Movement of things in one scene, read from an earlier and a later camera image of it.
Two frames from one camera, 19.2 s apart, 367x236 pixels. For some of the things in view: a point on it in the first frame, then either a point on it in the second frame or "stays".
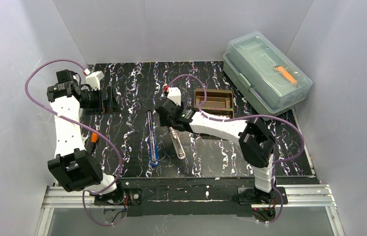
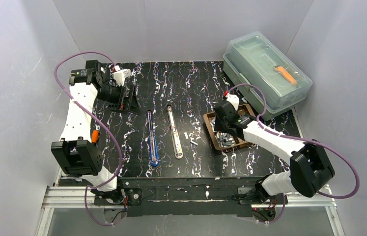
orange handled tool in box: [287, 75] stays
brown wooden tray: [218, 102] -> [212, 136]
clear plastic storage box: [272, 82] stays
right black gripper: [165, 117] -> [222, 128]
